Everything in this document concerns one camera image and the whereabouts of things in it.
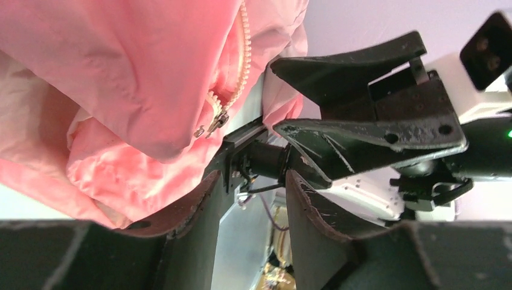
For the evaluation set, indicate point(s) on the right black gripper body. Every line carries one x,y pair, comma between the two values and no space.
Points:
406,94

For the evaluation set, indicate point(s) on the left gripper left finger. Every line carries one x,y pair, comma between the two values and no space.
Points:
84,255

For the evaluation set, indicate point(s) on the pink zip-up jacket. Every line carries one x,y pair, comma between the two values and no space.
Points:
112,110

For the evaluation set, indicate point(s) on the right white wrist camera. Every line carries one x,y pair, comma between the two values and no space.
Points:
478,78

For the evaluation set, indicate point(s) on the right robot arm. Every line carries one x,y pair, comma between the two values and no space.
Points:
436,182

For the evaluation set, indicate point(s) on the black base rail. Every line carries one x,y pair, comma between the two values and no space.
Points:
249,162

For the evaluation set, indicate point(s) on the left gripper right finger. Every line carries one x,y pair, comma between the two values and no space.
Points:
335,249

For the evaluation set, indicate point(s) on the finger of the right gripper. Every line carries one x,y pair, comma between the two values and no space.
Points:
338,148
325,78

